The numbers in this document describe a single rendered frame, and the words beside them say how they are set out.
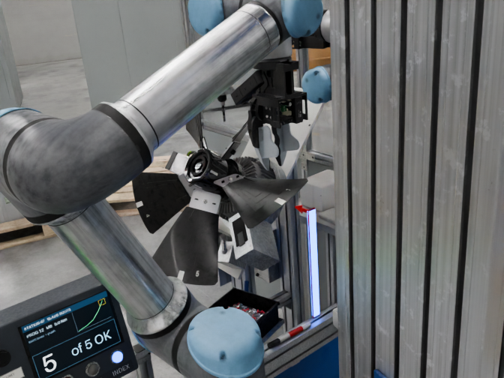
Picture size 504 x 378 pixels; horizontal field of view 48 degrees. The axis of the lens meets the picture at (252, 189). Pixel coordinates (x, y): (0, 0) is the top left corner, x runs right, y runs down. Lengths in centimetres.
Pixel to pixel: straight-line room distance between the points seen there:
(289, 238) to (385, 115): 151
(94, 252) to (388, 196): 43
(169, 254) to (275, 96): 84
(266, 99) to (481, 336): 57
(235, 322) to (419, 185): 43
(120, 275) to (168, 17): 630
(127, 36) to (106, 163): 640
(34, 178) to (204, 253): 109
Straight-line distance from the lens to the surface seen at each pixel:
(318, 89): 119
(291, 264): 217
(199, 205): 176
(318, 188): 219
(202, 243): 172
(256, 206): 154
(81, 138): 66
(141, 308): 94
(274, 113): 103
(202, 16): 92
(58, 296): 113
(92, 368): 114
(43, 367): 111
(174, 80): 72
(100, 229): 83
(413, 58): 59
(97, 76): 708
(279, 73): 101
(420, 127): 60
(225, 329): 91
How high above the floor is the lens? 180
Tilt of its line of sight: 22 degrees down
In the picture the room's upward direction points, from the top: 5 degrees counter-clockwise
